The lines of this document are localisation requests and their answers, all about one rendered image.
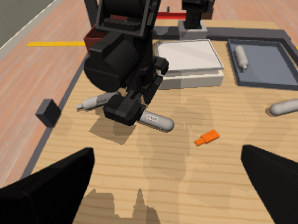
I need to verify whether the red open-top box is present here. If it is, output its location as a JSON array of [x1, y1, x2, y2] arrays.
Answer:
[[83, 14, 128, 56]]

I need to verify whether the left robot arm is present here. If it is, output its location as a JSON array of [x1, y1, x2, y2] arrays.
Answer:
[[83, 0, 209, 93]]

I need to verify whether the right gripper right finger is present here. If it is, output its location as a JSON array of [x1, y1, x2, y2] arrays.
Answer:
[[241, 145, 298, 224]]

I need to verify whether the silver co2 cylinder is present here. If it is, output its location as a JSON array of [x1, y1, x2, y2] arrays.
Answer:
[[234, 46, 249, 71]]

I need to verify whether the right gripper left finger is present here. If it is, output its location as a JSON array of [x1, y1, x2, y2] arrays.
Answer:
[[0, 147, 95, 224]]

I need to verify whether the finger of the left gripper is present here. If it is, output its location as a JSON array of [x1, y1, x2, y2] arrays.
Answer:
[[143, 75, 163, 105], [137, 104, 146, 121]]

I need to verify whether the grey digital scale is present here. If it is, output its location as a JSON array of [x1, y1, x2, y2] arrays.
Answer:
[[154, 39, 224, 89]]

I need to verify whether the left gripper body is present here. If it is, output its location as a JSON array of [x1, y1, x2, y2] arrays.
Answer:
[[103, 55, 169, 126]]

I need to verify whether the grey gas cylinder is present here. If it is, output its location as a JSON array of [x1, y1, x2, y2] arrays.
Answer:
[[270, 98, 298, 116], [139, 110, 175, 131], [76, 91, 121, 110]]

